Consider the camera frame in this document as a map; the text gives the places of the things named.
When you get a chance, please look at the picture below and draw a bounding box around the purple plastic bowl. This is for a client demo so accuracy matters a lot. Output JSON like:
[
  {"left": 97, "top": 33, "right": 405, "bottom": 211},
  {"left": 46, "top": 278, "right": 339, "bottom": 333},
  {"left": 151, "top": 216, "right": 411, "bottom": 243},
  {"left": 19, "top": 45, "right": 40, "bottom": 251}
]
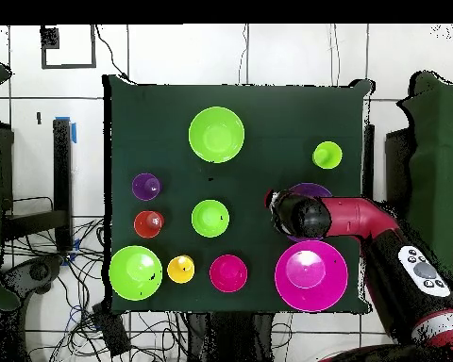
[{"left": 285, "top": 182, "right": 334, "bottom": 243}]

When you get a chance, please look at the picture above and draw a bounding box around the small green plastic bowl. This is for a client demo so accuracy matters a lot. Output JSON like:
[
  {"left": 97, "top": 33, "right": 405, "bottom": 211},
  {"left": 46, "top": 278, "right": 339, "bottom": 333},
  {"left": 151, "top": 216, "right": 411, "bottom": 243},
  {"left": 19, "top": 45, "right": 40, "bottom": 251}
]
[{"left": 191, "top": 199, "right": 231, "bottom": 239}]

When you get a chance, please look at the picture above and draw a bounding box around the medium green plastic bowl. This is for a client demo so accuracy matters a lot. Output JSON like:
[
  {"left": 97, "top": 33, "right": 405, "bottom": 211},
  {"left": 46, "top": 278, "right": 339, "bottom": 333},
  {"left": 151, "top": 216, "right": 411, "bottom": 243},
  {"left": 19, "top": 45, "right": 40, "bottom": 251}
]
[{"left": 188, "top": 106, "right": 246, "bottom": 165}]

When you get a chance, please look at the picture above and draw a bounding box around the lime green plastic cup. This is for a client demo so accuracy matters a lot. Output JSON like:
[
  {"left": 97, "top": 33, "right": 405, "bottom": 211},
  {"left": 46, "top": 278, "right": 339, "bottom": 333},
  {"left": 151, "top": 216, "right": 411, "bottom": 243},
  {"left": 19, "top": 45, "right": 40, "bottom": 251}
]
[{"left": 311, "top": 140, "right": 344, "bottom": 170}]

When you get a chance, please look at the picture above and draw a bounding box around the small crimson plastic bowl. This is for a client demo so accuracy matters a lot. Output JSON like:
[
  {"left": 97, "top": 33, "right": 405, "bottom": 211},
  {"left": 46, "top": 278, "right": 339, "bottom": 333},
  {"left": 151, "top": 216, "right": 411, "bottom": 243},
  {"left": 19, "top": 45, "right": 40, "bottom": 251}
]
[{"left": 209, "top": 254, "right": 249, "bottom": 294}]

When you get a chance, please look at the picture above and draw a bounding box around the large pink plastic bowl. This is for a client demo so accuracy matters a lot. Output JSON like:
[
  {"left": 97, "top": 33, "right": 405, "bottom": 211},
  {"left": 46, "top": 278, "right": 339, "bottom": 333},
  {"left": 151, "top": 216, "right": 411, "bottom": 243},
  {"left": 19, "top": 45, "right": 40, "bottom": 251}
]
[{"left": 274, "top": 239, "right": 349, "bottom": 313}]

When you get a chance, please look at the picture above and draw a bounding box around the yellow plastic cup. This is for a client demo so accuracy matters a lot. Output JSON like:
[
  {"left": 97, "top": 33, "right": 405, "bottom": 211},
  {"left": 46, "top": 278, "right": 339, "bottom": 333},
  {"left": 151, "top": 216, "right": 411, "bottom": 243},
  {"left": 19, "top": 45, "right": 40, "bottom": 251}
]
[{"left": 166, "top": 255, "right": 196, "bottom": 285}]

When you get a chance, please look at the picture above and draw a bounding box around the purple plastic cup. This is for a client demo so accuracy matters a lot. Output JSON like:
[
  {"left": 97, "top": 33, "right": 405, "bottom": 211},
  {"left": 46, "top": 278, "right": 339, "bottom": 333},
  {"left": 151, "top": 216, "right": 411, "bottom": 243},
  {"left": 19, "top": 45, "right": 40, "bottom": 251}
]
[{"left": 131, "top": 172, "right": 163, "bottom": 202}]

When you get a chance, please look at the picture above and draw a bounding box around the orange plastic cup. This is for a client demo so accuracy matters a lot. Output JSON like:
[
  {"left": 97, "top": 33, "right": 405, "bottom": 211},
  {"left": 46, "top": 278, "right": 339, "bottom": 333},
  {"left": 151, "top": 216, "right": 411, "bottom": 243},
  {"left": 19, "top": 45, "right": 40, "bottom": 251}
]
[{"left": 133, "top": 209, "right": 166, "bottom": 239}]

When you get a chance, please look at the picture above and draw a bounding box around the dark green tablecloth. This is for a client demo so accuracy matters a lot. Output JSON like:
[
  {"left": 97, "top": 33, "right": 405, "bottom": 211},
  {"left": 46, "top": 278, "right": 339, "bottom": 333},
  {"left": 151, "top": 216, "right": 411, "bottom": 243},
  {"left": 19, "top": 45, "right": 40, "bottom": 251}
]
[{"left": 102, "top": 74, "right": 374, "bottom": 316}]

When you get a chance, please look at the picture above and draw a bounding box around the large green plastic bowl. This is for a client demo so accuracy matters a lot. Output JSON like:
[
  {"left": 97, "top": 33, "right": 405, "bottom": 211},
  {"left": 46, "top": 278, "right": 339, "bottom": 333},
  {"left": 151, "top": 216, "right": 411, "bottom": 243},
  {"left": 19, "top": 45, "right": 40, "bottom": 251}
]
[{"left": 108, "top": 244, "right": 164, "bottom": 302}]

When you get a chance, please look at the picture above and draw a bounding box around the black power strip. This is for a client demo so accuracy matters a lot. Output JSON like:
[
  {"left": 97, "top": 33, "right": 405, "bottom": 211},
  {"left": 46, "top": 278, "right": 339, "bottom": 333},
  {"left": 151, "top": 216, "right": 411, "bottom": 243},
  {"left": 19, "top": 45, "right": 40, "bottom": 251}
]
[{"left": 92, "top": 301, "right": 132, "bottom": 357}]

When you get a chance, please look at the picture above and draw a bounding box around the black metal stand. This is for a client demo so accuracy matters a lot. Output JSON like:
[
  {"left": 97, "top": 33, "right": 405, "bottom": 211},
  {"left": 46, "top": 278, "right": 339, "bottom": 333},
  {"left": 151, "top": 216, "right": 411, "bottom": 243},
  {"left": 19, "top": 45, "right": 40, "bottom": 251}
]
[{"left": 52, "top": 118, "right": 74, "bottom": 254}]

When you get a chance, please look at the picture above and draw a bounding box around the black office chair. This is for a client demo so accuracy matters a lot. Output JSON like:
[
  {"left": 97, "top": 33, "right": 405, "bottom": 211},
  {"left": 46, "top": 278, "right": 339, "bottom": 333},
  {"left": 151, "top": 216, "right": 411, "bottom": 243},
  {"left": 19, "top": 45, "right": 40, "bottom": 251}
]
[{"left": 1, "top": 254, "right": 65, "bottom": 303}]

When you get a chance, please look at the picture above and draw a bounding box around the thin black cable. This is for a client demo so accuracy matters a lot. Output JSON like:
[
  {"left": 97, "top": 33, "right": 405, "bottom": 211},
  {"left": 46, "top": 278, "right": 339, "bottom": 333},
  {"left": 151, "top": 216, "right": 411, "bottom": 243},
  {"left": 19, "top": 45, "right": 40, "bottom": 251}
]
[{"left": 94, "top": 25, "right": 131, "bottom": 82}]

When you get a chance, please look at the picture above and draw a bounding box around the tangle of cables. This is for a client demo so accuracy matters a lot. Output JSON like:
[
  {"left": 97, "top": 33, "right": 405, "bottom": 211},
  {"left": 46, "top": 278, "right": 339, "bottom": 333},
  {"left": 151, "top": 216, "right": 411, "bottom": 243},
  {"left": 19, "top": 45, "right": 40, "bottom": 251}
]
[{"left": 1, "top": 216, "right": 192, "bottom": 362}]

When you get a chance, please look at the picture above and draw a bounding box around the black square frame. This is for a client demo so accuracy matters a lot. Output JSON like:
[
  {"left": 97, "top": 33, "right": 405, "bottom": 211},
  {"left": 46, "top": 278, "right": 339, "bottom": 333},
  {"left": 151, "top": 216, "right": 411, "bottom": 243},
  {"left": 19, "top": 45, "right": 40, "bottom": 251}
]
[{"left": 40, "top": 25, "right": 97, "bottom": 70}]

